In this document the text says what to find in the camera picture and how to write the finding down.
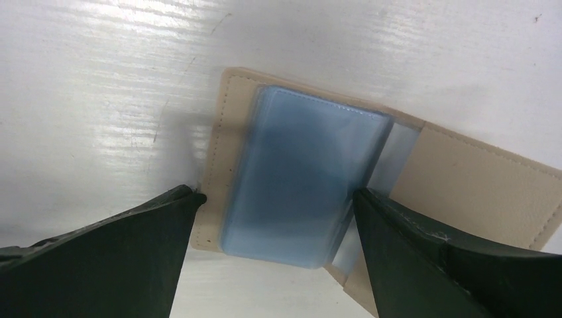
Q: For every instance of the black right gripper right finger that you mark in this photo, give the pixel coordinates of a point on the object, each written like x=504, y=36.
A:
x=420, y=267

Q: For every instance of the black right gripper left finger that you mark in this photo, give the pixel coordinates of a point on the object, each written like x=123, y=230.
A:
x=127, y=265

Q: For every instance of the beige card holder wallet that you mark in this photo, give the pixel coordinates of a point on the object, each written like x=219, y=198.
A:
x=475, y=187

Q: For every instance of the blue plastic card sleeves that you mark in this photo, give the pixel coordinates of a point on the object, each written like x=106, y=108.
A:
x=301, y=161

